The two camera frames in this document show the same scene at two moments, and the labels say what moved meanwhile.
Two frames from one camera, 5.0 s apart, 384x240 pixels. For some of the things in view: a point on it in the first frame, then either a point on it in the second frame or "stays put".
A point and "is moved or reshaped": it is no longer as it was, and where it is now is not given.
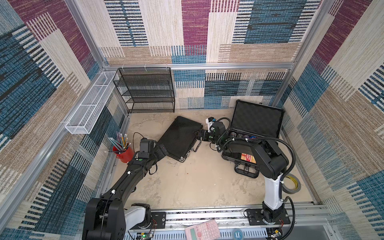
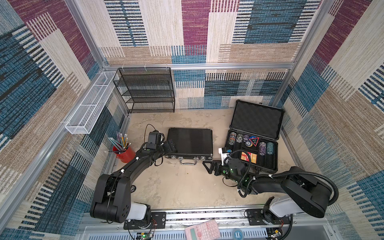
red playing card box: [248, 157] stays put
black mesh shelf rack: [146, 89] stays put
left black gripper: [161, 154] to [169, 149]
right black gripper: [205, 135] to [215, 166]
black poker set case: [179, 138] is moved or reshaped
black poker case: [251, 124] stays put
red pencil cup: [126, 155] stays put
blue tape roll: [233, 234] stays put
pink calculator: [206, 231] stays put
